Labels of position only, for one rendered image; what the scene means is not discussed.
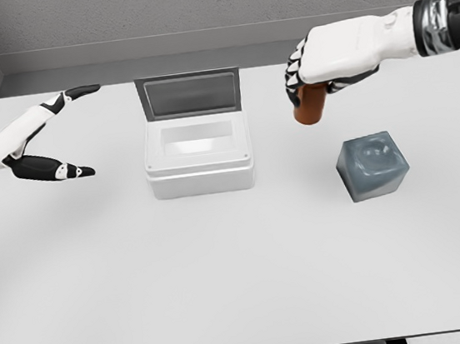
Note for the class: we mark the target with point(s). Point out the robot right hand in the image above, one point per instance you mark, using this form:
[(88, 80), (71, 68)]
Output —
[(337, 52)]

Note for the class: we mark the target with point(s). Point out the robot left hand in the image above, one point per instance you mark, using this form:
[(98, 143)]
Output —
[(11, 138)]

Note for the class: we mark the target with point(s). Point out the brown cylinder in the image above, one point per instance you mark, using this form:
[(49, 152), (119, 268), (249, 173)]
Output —
[(309, 104)]

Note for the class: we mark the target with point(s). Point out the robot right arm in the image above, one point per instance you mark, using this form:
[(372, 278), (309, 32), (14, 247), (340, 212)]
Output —
[(434, 23)]

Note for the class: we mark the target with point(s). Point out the grey cube holder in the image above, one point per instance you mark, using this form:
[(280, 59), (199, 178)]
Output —
[(372, 167)]

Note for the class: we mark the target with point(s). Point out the grey box lid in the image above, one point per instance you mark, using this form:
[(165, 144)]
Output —
[(189, 95)]

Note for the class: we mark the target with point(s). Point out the white box base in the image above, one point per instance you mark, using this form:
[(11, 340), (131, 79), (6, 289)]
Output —
[(198, 155)]

